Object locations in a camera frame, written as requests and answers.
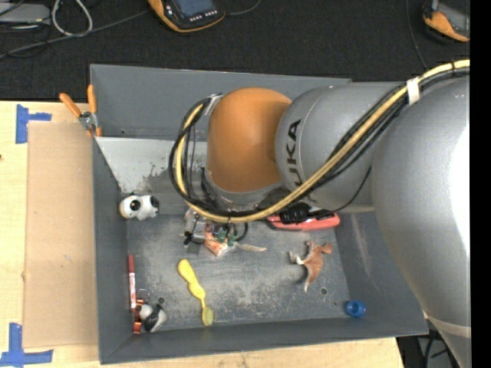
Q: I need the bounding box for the orange and white toy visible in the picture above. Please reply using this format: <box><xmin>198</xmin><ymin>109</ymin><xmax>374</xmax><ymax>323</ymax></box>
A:
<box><xmin>203</xmin><ymin>229</ymin><xmax>229</xmax><ymax>258</ymax></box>

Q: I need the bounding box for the yellow plastic spoon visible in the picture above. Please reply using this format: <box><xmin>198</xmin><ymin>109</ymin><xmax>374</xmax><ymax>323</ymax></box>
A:
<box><xmin>176</xmin><ymin>258</ymin><xmax>216</xmax><ymax>327</ymax></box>

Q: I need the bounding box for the pale tan thin strip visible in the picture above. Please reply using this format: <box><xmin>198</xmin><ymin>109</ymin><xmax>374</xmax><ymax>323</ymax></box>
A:
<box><xmin>233</xmin><ymin>241</ymin><xmax>268</xmax><ymax>253</ymax></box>

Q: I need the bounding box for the white and black toy animal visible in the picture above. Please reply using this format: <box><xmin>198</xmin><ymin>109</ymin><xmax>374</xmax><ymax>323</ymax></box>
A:
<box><xmin>118</xmin><ymin>192</ymin><xmax>160</xmax><ymax>222</ymax></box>

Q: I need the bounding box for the grey metal bin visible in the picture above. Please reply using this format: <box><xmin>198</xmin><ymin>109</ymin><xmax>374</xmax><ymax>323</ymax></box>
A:
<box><xmin>89</xmin><ymin>63</ymin><xmax>430</xmax><ymax>366</ymax></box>

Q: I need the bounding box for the red marker pen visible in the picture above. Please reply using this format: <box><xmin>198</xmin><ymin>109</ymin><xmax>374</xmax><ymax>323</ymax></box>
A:
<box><xmin>127</xmin><ymin>254</ymin><xmax>138</xmax><ymax>313</ymax></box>

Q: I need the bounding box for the black and white toy penguin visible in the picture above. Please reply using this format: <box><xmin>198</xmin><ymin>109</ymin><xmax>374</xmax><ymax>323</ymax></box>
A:
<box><xmin>138</xmin><ymin>302</ymin><xmax>169</xmax><ymax>334</ymax></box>

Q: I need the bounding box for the orange metallic clip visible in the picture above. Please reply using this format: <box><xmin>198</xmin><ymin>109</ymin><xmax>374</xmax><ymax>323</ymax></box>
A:
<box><xmin>132</xmin><ymin>289</ymin><xmax>150</xmax><ymax>335</ymax></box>

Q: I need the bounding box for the brown toy animal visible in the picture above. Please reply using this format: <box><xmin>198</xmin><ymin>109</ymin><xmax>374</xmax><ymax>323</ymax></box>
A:
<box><xmin>288</xmin><ymin>240</ymin><xmax>334</xmax><ymax>293</ymax></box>

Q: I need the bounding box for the red flat case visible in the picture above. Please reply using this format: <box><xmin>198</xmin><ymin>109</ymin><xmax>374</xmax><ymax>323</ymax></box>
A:
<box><xmin>265</xmin><ymin>212</ymin><xmax>341</xmax><ymax>232</ymax></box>

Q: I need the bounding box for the brown cardboard board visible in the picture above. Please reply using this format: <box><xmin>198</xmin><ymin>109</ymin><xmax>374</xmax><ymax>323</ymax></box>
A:
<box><xmin>21</xmin><ymin>120</ymin><xmax>101</xmax><ymax>350</ymax></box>

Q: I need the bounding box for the small blue cup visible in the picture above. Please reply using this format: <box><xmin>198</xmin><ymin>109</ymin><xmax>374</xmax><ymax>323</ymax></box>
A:
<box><xmin>344</xmin><ymin>299</ymin><xmax>367</xmax><ymax>319</ymax></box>

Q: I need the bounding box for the black cylinder on white bracket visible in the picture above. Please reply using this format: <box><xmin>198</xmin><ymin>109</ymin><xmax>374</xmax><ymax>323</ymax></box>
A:
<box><xmin>278</xmin><ymin>202</ymin><xmax>336</xmax><ymax>225</ymax></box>

